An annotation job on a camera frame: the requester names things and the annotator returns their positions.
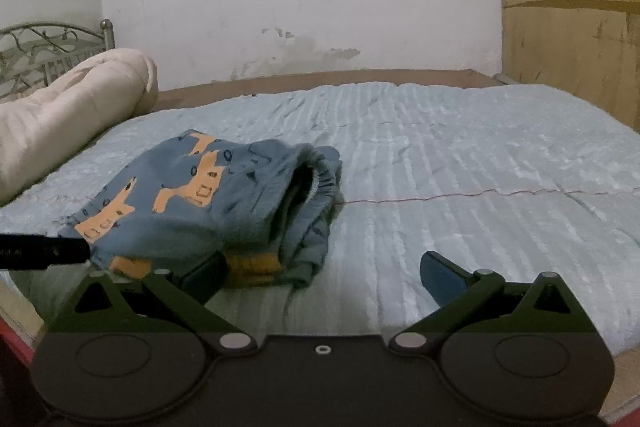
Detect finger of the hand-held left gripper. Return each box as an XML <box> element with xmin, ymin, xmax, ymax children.
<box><xmin>0</xmin><ymin>234</ymin><xmax>91</xmax><ymax>269</ymax></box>

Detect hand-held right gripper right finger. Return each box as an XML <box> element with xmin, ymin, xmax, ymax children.
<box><xmin>390</xmin><ymin>252</ymin><xmax>603</xmax><ymax>350</ymax></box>

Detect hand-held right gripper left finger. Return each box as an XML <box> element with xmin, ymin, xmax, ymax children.
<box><xmin>47</xmin><ymin>254</ymin><xmax>251</xmax><ymax>350</ymax></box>

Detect blue printed pants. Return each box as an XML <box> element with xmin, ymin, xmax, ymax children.
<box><xmin>59</xmin><ymin>129</ymin><xmax>346</xmax><ymax>294</ymax></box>

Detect red thread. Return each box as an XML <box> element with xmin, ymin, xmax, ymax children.
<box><xmin>340</xmin><ymin>188</ymin><xmax>640</xmax><ymax>208</ymax></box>

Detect light blue bed mattress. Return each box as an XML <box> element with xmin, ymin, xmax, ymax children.
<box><xmin>0</xmin><ymin>82</ymin><xmax>640</xmax><ymax>358</ymax></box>

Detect white rolled comforter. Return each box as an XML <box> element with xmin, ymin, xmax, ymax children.
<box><xmin>0</xmin><ymin>48</ymin><xmax>159</xmax><ymax>208</ymax></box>

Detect metal bed headboard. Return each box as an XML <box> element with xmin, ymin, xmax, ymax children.
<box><xmin>0</xmin><ymin>19</ymin><xmax>117</xmax><ymax>102</ymax></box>

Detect plywood panel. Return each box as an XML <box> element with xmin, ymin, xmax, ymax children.
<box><xmin>491</xmin><ymin>0</ymin><xmax>640</xmax><ymax>132</ymax></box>

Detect brown bed frame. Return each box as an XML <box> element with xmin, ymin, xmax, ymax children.
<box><xmin>149</xmin><ymin>68</ymin><xmax>521</xmax><ymax>112</ymax></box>

